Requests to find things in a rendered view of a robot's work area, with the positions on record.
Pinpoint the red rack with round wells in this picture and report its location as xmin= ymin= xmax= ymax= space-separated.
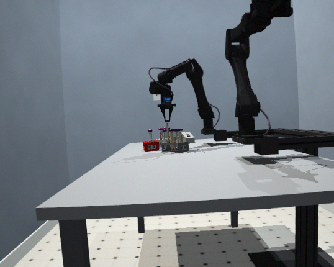
xmin=143 ymin=140 xmax=160 ymax=152

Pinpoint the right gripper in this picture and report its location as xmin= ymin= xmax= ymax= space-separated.
xmin=158 ymin=94 xmax=176 ymax=121

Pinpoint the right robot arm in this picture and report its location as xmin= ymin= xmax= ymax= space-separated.
xmin=149 ymin=59 xmax=216 ymax=132

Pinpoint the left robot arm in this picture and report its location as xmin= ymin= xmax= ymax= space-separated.
xmin=225 ymin=0 xmax=271 ymax=139

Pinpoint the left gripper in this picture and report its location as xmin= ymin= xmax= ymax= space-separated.
xmin=255 ymin=0 xmax=293 ymax=20

